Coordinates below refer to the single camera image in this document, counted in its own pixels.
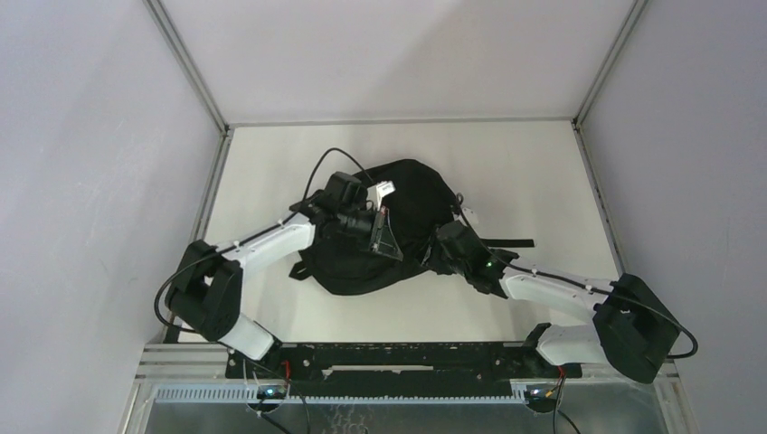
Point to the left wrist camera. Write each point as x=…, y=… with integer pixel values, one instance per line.
x=377, y=192

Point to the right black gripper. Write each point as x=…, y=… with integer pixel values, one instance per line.
x=431, y=257

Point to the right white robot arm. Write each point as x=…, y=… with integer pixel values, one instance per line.
x=621, y=323

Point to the black backpack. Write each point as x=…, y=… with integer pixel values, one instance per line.
x=391, y=223

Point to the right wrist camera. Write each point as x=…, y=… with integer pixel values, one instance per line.
x=467, y=216

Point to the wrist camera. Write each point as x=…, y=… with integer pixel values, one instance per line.
x=467, y=216
x=377, y=192

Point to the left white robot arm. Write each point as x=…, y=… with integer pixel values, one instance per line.
x=206, y=290

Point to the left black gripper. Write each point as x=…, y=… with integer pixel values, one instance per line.
x=383, y=240

